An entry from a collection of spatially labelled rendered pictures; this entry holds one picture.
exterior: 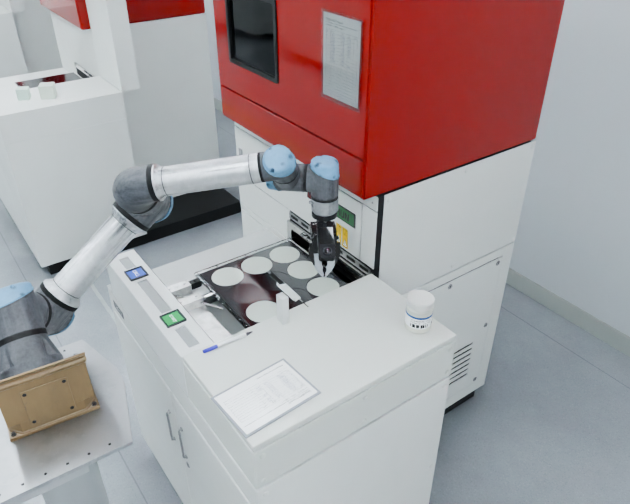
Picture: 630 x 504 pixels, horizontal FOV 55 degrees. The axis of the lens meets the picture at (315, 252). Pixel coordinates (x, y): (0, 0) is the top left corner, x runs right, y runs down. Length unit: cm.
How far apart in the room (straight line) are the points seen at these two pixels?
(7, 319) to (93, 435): 35
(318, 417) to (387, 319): 37
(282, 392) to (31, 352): 61
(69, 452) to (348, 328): 75
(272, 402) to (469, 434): 142
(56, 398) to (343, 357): 71
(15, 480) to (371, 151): 116
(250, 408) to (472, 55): 110
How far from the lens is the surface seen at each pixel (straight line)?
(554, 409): 291
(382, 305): 170
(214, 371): 152
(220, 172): 151
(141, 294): 181
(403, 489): 197
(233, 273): 195
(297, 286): 187
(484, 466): 261
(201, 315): 182
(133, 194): 157
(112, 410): 169
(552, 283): 339
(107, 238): 171
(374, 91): 155
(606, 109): 296
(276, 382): 147
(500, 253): 232
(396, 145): 167
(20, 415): 166
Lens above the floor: 201
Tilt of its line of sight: 33 degrees down
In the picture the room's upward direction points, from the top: straight up
